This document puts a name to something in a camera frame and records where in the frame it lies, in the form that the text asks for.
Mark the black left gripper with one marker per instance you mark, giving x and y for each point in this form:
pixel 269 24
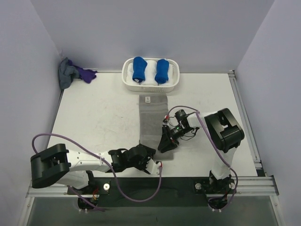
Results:
pixel 146 163

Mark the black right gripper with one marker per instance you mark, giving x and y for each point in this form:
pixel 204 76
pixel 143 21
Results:
pixel 170 137

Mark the grey towel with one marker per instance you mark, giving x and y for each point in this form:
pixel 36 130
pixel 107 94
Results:
pixel 152 110

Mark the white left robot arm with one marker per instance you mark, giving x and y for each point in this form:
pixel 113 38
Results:
pixel 58 165

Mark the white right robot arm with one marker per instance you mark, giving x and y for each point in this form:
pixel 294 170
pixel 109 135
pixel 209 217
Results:
pixel 223 132

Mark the white plastic basket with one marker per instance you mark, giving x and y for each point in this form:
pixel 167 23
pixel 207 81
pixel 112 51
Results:
pixel 151 88

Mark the right blue rolled towel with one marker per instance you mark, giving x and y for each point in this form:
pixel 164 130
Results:
pixel 162 67

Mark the blue rolled towel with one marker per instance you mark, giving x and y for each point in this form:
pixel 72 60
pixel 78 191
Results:
pixel 162 67
pixel 139 65

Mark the left blue rolled towel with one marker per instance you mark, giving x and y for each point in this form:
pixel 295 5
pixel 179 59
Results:
pixel 139 65

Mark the purple cloth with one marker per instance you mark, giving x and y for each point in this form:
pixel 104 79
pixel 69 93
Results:
pixel 87 75

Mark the blue grey cloth pile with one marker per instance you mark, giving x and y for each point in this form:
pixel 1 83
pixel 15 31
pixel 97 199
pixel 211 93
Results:
pixel 67 72

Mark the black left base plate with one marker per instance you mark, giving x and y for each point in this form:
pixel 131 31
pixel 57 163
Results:
pixel 97 186

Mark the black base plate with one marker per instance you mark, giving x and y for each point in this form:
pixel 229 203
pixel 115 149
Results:
pixel 97 186
pixel 204 186

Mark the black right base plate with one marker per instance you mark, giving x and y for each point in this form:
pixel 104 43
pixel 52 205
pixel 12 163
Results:
pixel 204 186

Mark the aluminium right side rail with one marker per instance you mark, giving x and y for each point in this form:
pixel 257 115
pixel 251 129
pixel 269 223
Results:
pixel 246 124

